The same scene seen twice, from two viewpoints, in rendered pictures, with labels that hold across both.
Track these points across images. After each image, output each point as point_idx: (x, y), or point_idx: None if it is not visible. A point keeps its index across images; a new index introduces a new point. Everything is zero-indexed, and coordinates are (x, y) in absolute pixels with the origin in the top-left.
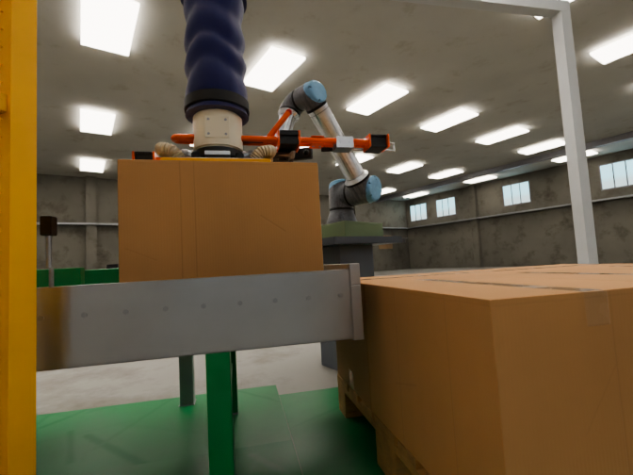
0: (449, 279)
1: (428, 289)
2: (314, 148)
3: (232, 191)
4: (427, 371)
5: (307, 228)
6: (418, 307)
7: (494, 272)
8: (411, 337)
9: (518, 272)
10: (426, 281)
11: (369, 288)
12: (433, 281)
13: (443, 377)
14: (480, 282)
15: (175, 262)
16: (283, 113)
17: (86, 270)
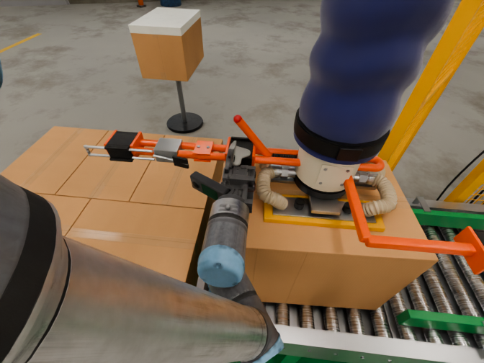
0: (163, 189)
1: (213, 160)
2: (204, 160)
3: None
4: (218, 180)
5: None
6: (217, 166)
7: (93, 209)
8: (216, 180)
9: (99, 195)
10: (179, 189)
11: (207, 202)
12: (178, 186)
13: (220, 173)
14: (177, 168)
15: None
16: (70, 247)
17: (456, 315)
